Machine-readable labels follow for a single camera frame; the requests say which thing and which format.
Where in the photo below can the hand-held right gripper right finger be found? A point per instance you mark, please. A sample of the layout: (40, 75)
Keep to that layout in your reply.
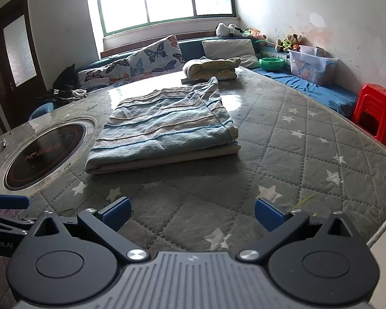
(268, 214)

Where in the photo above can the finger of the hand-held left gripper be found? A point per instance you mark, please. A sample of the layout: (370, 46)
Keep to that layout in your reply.
(13, 202)
(9, 223)

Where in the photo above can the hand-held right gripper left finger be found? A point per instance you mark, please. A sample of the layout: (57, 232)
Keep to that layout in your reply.
(117, 213)

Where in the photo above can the blue striped towel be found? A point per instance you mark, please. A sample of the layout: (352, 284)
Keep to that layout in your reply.
(154, 128)

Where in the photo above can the pile of black clothes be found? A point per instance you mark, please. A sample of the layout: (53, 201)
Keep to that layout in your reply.
(66, 79)

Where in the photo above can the small yellow green scrap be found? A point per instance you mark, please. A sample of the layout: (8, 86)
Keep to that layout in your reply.
(302, 202)

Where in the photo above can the round built-in induction hob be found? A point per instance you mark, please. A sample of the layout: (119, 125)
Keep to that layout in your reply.
(41, 154)

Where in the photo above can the blue chair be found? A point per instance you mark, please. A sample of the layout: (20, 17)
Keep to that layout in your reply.
(40, 111)

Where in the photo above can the long butterfly print cushion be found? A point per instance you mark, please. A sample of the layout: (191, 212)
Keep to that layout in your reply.
(106, 72)

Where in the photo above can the red plastic stool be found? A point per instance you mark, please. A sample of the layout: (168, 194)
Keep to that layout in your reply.
(376, 109)

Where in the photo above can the clear plastic storage box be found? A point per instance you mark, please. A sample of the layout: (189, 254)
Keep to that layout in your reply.
(308, 69)

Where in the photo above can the green plastic basin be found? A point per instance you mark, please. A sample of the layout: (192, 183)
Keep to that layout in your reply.
(271, 63)

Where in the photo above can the folded pale yellow garment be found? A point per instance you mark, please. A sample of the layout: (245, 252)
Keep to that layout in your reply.
(212, 67)

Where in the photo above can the large butterfly print pillow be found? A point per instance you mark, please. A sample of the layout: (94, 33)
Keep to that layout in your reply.
(154, 54)

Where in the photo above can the small white plastic box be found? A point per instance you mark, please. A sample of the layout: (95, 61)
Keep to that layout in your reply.
(310, 51)

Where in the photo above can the white pillow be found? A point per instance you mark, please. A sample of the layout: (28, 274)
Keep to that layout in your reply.
(228, 50)

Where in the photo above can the brown plush toy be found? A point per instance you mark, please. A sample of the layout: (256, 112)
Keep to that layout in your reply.
(294, 38)

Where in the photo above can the pink plush toy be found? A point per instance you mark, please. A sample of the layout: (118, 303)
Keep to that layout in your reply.
(255, 33)

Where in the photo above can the black and white plush toy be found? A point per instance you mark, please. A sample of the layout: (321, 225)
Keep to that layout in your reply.
(228, 29)

